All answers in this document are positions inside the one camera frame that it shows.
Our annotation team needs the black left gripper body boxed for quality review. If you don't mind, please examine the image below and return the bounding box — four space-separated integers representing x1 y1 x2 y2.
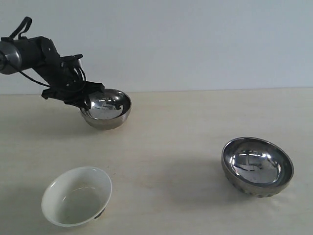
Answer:
33 36 86 93

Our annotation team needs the smooth steel bowl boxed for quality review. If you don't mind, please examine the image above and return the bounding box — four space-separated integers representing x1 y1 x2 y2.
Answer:
80 89 132 130

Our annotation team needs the white ceramic bowl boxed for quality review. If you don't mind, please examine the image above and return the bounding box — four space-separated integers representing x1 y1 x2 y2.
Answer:
41 166 112 228

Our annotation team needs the dimpled steel bowl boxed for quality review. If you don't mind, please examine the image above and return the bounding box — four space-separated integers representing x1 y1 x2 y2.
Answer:
221 137 294 198

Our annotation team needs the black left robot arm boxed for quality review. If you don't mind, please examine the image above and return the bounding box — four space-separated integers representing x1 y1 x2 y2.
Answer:
0 36 105 109

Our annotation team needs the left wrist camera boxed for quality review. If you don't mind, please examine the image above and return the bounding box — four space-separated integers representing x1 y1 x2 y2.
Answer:
62 54 83 69

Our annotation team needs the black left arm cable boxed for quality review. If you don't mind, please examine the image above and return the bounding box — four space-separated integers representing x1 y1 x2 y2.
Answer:
0 16 87 89

